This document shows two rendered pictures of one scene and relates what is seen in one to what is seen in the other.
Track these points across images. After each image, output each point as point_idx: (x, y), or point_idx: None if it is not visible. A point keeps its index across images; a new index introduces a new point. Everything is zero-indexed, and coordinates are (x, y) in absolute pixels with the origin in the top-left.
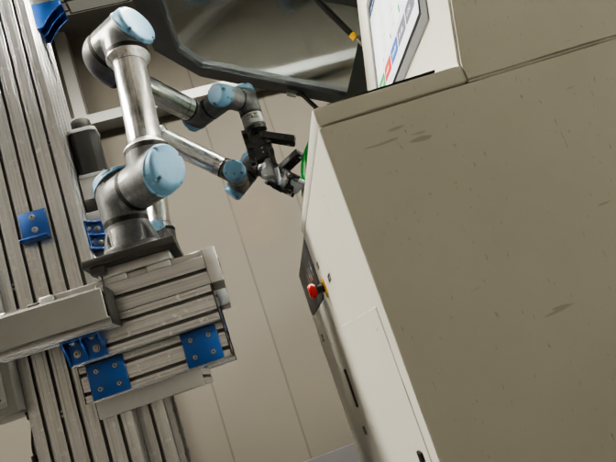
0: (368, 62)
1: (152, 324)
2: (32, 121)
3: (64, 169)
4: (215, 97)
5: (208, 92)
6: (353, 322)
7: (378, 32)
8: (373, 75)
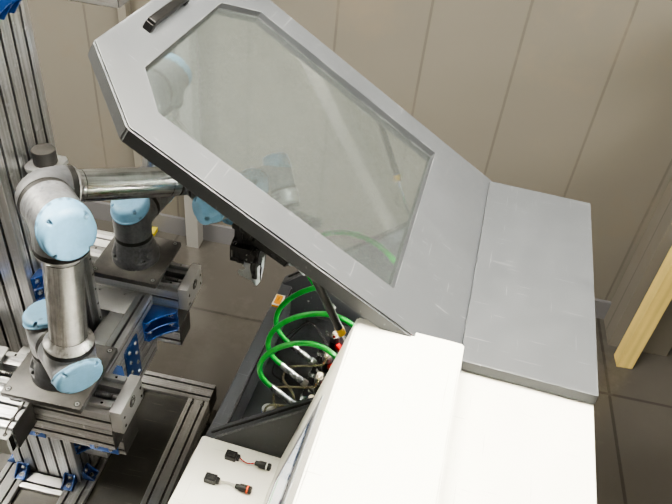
0: (316, 398)
1: (61, 430)
2: None
3: (11, 234)
4: (197, 216)
5: (193, 201)
6: None
7: (285, 473)
8: (301, 431)
